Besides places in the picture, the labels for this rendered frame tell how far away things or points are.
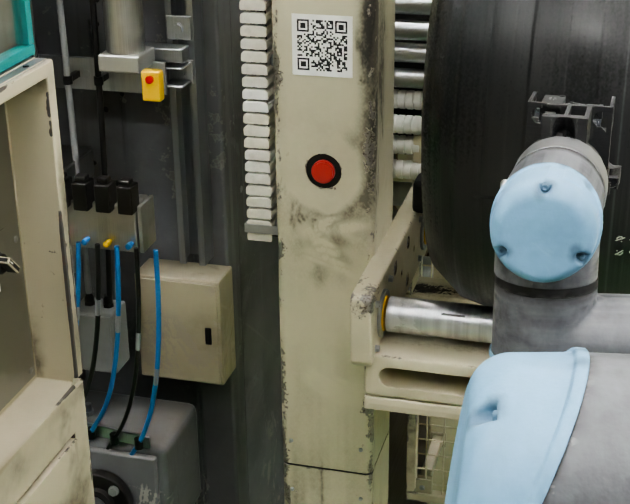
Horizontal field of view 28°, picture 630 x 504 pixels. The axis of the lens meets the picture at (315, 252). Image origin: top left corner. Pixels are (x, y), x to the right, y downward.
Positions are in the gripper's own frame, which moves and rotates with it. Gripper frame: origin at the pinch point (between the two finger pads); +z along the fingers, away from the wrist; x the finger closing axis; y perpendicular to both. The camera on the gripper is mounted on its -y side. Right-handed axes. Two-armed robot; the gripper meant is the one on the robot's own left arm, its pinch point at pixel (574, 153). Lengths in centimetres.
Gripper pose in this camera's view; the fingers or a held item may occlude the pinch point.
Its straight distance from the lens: 121.7
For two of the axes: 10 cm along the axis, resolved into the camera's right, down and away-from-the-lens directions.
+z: 2.6, -2.8, 9.2
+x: -9.7, -0.9, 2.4
